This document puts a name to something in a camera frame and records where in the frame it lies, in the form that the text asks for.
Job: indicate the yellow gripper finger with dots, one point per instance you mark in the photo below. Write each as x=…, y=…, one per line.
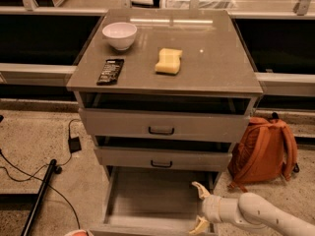
x=202, y=191
x=200, y=226

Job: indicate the grey bottom drawer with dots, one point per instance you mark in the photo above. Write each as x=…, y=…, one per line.
x=151, y=202

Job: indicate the grey top drawer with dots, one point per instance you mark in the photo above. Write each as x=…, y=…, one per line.
x=170, y=117

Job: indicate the black pole on floor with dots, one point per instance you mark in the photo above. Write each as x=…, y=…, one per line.
x=39, y=198

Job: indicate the orange object at bottom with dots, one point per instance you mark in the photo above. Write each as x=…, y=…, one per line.
x=77, y=233

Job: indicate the orange backpack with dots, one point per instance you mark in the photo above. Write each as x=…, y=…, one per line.
x=267, y=150

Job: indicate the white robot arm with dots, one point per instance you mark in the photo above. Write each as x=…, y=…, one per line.
x=249, y=212

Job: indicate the white bowl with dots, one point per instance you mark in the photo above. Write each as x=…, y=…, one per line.
x=120, y=35

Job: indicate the grey middle drawer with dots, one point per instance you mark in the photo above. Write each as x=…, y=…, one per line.
x=163, y=154

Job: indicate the black power adapter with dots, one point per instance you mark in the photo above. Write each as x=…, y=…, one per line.
x=74, y=144

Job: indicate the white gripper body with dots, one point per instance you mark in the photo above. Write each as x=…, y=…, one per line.
x=209, y=207

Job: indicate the grey drawer cabinet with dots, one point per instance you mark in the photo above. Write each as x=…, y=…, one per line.
x=213, y=61

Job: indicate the grey drawer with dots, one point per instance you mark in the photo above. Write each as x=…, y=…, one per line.
x=170, y=117
x=163, y=154
x=151, y=202

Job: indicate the yellow sponge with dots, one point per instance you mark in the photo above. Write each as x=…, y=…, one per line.
x=168, y=61

